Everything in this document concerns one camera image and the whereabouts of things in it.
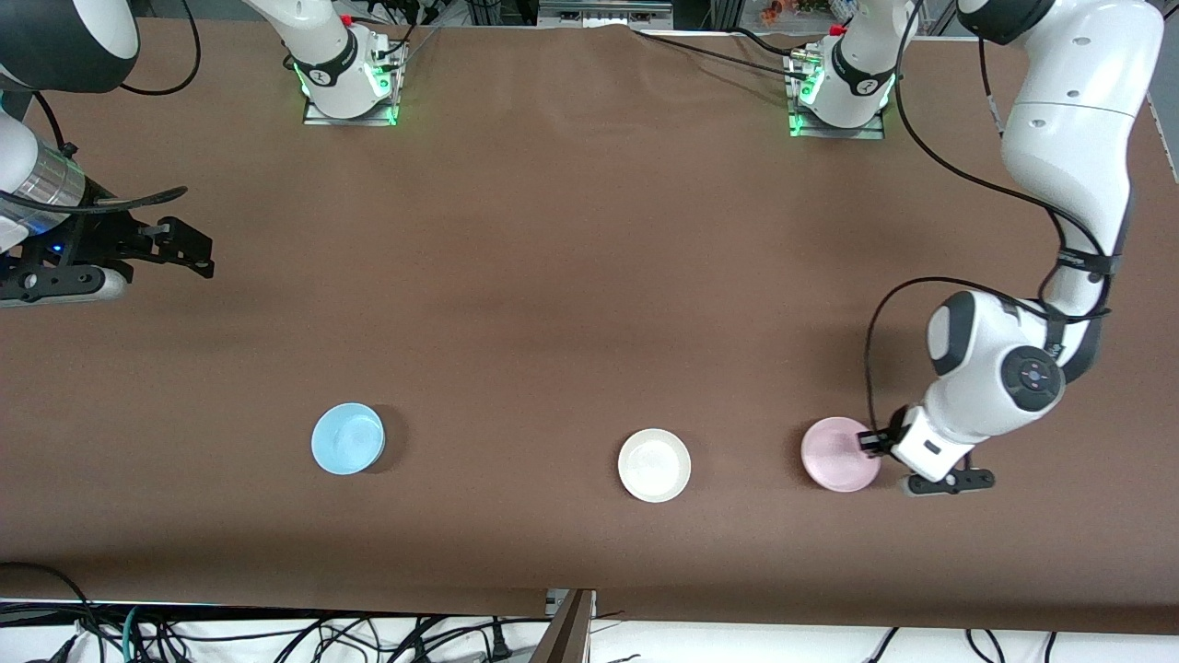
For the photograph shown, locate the pink bowl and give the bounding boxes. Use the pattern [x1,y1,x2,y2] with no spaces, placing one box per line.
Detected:
[800,417,882,494]

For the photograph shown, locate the blue bowl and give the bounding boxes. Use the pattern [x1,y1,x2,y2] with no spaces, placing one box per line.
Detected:
[310,402,387,477]

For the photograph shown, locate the white bowl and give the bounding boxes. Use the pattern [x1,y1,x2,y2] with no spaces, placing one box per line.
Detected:
[617,428,693,504]

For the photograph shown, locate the brown table cover sheet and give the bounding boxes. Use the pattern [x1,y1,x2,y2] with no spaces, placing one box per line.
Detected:
[0,18,1179,636]

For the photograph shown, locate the brown angled beam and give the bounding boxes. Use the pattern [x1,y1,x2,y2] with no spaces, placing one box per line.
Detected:
[529,589,597,663]

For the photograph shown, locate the orange pink small items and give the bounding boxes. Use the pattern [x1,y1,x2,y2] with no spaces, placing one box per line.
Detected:
[761,0,863,25]

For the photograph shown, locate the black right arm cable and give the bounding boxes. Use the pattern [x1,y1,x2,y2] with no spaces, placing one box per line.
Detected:
[0,0,203,218]

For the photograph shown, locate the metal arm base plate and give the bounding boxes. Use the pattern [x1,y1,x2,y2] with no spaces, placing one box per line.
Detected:
[785,48,889,142]
[301,41,409,128]

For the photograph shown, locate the black looped floor cable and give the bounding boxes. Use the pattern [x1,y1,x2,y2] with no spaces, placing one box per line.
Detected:
[0,561,107,663]

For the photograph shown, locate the teal floor cable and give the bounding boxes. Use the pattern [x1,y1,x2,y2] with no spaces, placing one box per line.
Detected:
[118,604,150,663]

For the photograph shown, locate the long black table cable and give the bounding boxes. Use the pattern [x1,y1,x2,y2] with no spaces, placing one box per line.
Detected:
[630,26,813,82]

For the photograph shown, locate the black tangled floor cable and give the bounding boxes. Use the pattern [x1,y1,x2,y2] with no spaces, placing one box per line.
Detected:
[152,611,558,663]

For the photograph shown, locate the aluminium frame bar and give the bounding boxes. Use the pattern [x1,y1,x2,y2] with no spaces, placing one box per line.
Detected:
[537,0,675,29]

